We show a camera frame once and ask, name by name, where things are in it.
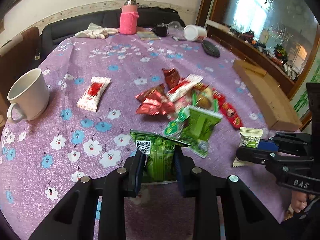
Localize white green small packet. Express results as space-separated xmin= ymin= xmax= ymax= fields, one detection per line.
xmin=232 ymin=127 xmax=263 ymax=167

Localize green snack bag QR code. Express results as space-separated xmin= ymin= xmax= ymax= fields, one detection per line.
xmin=130 ymin=129 xmax=189 ymax=183

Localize person's hand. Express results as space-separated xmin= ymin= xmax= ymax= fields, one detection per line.
xmin=291 ymin=191 xmax=309 ymax=213

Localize cardboard box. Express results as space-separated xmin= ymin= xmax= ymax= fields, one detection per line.
xmin=233 ymin=60 xmax=302 ymax=132

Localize red long snack stick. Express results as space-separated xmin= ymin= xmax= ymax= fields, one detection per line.
xmin=212 ymin=88 xmax=243 ymax=129

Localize green snack packet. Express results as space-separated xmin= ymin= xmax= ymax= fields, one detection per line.
xmin=180 ymin=106 xmax=223 ymax=158

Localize clear wrapped pastry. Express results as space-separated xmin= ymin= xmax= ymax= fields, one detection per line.
xmin=191 ymin=83 xmax=219 ymax=113

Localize green twisted candy wrapper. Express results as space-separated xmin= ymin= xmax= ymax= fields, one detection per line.
xmin=163 ymin=106 xmax=190 ymax=139

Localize white red wafer packet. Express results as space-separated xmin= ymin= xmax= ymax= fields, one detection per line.
xmin=166 ymin=74 xmax=203 ymax=102

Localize purple floral tablecloth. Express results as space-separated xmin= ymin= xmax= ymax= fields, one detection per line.
xmin=1 ymin=35 xmax=291 ymax=239

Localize black glasses case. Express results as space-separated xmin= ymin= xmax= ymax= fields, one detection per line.
xmin=201 ymin=40 xmax=220 ymax=58

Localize white red candy packet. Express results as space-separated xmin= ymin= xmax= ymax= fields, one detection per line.
xmin=76 ymin=76 xmax=111 ymax=113

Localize dark red foil snack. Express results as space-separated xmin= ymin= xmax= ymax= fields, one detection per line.
xmin=162 ymin=68 xmax=183 ymax=89

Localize red foil triangular snack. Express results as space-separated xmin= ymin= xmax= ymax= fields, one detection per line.
xmin=136 ymin=83 xmax=175 ymax=115

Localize white ceramic mug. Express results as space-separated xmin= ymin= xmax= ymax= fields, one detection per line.
xmin=7 ymin=68 xmax=50 ymax=124

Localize wooden cabinet shelf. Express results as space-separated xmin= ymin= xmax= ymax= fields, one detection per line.
xmin=196 ymin=0 xmax=319 ymax=100

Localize white plastic jar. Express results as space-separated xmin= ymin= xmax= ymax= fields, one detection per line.
xmin=183 ymin=24 xmax=207 ymax=42

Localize black small cup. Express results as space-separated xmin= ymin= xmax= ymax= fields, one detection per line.
xmin=151 ymin=23 xmax=168 ymax=37

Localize small notebook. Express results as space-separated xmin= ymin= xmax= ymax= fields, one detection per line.
xmin=136 ymin=31 xmax=161 ymax=41

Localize dark sofa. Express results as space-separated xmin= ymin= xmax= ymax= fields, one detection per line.
xmin=39 ymin=7 xmax=185 ymax=60

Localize white cloth gloves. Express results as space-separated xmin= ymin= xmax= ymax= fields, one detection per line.
xmin=75 ymin=23 xmax=119 ymax=40

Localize pink sleeved bottle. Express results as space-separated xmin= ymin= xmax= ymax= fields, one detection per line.
xmin=119 ymin=0 xmax=139 ymax=35

